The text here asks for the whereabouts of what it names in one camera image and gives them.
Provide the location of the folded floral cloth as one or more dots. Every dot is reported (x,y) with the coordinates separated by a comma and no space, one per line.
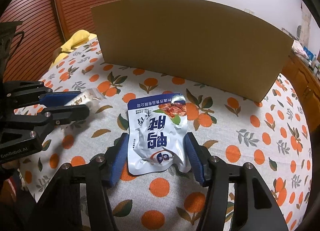
(298,50)

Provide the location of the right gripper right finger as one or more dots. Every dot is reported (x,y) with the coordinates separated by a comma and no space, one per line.
(254,205)

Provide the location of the small white snack packet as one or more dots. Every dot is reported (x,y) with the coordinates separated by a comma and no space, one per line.
(90,97)

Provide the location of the floral curtain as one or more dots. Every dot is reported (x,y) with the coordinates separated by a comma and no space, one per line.
(305,25)

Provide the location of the white blue duck snack packet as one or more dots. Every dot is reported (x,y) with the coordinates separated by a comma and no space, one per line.
(157,126)

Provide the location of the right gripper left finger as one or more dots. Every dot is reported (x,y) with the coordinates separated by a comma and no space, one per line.
(79,193)

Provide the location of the brown louvered wardrobe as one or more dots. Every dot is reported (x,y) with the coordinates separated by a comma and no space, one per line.
(46,24)

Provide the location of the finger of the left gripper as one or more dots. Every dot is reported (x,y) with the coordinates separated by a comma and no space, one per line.
(18,94)
(44,122)

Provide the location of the brown cardboard box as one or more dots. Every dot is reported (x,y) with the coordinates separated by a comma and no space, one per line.
(198,40)

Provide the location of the wooden sideboard cabinet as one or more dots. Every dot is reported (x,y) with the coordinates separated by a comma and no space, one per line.
(306,85)

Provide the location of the orange print tablecloth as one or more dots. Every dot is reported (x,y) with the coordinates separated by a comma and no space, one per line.
(272,134)

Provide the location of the yellow plush toy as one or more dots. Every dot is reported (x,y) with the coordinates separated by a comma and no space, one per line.
(77,39)

